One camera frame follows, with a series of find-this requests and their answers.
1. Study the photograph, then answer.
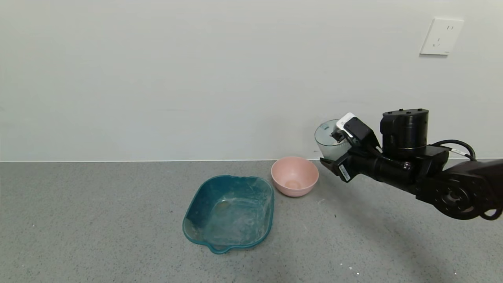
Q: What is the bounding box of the black cable with white tag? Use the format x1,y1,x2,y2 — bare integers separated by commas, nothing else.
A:
431,140,476,160

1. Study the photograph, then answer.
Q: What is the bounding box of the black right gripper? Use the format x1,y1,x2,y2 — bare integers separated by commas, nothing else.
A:
319,152,384,183

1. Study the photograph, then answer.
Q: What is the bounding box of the teal plastic square tray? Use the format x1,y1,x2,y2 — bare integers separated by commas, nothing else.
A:
183,175,275,254

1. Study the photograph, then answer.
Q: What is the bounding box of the clear ribbed plastic cup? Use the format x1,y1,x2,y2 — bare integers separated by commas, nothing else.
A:
314,119,352,162

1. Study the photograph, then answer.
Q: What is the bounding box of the pink round bowl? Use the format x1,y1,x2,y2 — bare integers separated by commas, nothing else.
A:
271,157,319,198

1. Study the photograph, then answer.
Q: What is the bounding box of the braided brown black cable sleeve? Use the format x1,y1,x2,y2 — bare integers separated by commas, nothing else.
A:
480,208,503,221

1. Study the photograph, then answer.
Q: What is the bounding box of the white wall power socket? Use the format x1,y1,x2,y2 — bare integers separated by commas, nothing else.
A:
419,18,464,56

